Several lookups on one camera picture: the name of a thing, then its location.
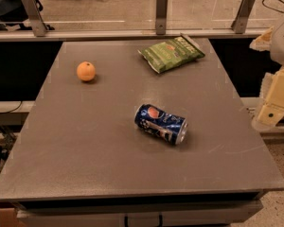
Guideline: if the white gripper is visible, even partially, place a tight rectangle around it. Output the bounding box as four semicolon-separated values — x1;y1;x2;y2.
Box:
249;26;284;131

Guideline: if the orange fruit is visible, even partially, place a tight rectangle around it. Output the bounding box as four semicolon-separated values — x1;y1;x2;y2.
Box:
77;61;96;81

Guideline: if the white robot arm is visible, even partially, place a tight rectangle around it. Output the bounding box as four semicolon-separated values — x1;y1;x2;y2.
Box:
250;13;284;131

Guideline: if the green chip bag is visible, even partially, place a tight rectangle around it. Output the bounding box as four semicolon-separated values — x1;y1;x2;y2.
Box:
138;34;205;74

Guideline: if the blue Pepsi soda can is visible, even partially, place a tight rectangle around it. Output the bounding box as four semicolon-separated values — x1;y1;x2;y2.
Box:
134;104;188;145

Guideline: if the grey table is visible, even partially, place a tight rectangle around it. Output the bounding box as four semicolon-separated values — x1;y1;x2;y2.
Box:
0;40;284;227

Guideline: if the dark office chair left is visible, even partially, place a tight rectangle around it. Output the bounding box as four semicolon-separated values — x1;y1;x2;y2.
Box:
0;0;55;33

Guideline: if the cardboard box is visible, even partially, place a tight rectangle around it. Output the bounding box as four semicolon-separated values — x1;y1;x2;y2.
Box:
0;202;27;227

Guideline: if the right metal rail bracket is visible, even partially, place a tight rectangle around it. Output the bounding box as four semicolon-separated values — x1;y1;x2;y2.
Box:
231;0;256;34

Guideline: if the metal rail bracket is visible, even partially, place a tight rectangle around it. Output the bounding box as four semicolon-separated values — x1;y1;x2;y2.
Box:
21;0;47;37
231;0;256;34
155;0;168;35

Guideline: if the middle metal rail bracket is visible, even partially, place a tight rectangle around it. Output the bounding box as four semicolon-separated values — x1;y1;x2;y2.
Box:
155;0;168;35

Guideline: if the left metal rail bracket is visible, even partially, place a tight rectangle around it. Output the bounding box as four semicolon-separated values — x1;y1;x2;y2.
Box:
21;0;47;37

